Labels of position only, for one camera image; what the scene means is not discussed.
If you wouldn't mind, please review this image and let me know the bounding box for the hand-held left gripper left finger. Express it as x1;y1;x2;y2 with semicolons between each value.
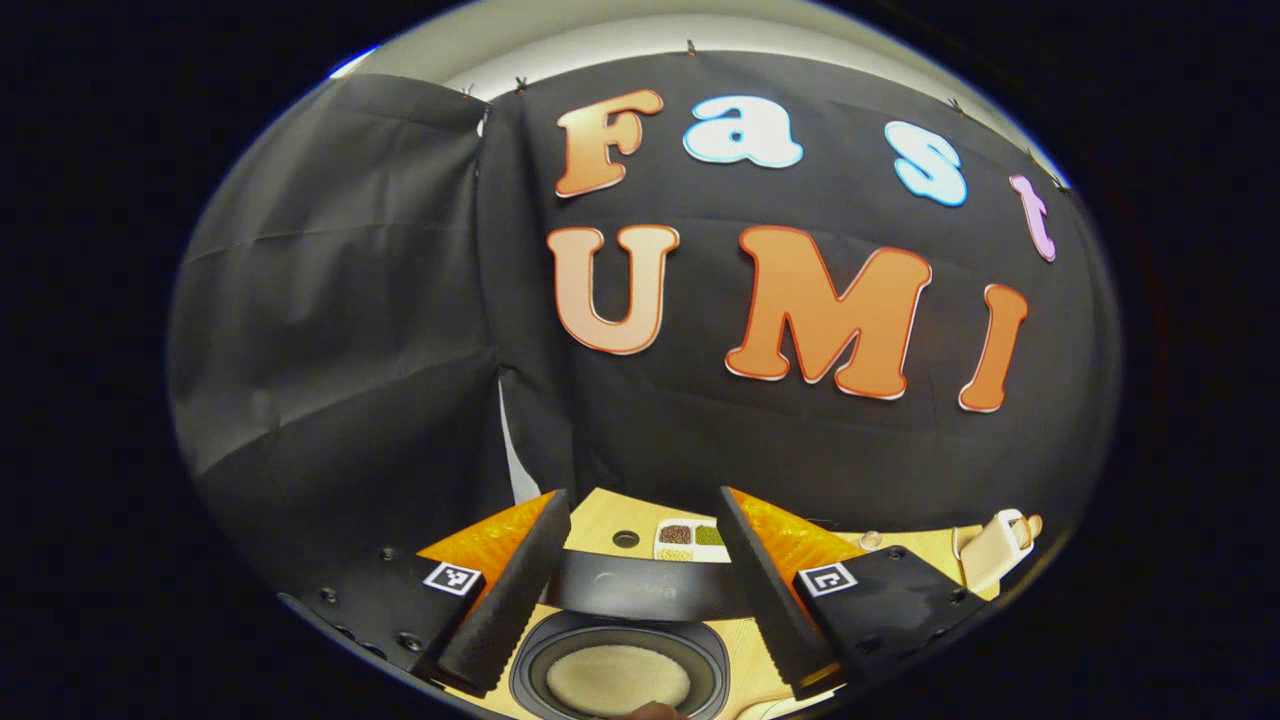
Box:
278;488;573;699

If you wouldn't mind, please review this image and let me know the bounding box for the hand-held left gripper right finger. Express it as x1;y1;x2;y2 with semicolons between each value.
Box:
718;486;991;699

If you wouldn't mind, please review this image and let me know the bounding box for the dark grey rice cooker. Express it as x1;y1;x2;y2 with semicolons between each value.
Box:
508;548;763;720

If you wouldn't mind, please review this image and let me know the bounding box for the white rice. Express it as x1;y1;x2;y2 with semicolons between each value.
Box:
546;645;693;717

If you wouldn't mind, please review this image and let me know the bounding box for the white divided grain dish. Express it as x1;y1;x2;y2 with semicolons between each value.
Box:
654;518;731;564

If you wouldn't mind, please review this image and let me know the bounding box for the white toaster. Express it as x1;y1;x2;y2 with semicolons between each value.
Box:
958;508;1044;593

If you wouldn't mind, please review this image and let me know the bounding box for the black backdrop cloth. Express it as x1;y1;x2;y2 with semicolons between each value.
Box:
168;50;1121;601

